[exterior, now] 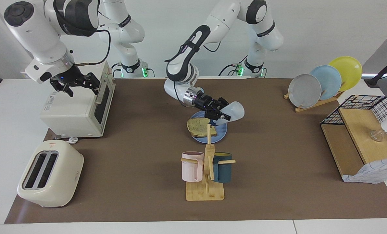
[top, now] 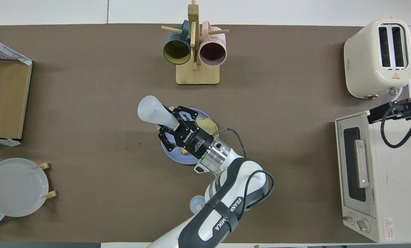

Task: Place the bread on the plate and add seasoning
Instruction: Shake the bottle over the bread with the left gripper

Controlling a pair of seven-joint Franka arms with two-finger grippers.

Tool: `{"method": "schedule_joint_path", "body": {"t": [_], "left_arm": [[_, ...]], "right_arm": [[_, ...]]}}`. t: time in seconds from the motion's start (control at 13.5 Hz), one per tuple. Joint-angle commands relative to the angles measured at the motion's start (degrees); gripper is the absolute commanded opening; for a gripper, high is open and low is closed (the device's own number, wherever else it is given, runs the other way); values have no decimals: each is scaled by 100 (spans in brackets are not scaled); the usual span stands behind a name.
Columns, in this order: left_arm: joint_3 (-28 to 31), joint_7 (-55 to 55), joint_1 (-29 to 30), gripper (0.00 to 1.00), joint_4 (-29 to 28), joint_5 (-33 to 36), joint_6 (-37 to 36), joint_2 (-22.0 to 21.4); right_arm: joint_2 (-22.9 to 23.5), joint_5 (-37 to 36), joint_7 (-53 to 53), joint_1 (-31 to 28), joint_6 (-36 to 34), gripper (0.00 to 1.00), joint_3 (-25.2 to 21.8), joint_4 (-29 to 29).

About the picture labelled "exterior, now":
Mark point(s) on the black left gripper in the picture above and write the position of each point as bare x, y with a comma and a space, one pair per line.
206, 102

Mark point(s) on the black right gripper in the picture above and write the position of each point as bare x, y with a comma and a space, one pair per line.
70, 78

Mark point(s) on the seasoning bottle with blue cap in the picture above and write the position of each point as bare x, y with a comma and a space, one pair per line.
236, 110

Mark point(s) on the toasted bread slice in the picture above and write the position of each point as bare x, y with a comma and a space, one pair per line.
198, 128

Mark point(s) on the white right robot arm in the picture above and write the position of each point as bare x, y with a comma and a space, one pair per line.
34, 29

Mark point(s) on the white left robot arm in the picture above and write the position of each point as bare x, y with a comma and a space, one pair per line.
222, 16

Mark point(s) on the blue round plate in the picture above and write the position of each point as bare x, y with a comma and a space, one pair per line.
221, 133

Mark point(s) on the pale grey plate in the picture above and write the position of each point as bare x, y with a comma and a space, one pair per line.
305, 92

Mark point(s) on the light blue plate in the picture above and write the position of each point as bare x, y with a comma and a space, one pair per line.
330, 79

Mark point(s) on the yellow plate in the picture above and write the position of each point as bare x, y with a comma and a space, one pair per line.
351, 70

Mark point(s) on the white toaster oven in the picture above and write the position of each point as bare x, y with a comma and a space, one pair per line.
70, 117

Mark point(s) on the white power plug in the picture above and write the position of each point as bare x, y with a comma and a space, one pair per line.
72, 140

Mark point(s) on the teal mug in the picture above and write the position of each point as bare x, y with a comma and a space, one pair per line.
223, 170

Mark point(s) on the pink ribbed mug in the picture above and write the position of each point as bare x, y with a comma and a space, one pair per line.
191, 169

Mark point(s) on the wooden mug tree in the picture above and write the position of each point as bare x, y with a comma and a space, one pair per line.
205, 193

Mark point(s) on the cream two-slot toaster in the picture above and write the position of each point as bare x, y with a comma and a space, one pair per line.
60, 175

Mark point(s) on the wooden dish rack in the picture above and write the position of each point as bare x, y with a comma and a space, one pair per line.
317, 104

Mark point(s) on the brown table mat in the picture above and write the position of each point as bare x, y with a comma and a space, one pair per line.
141, 182

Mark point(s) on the wooden shelf box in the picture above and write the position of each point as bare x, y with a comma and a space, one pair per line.
359, 130

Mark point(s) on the clear glass piece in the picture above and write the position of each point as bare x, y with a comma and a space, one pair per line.
378, 136

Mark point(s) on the white checked cloth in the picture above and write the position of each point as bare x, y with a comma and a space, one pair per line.
375, 170

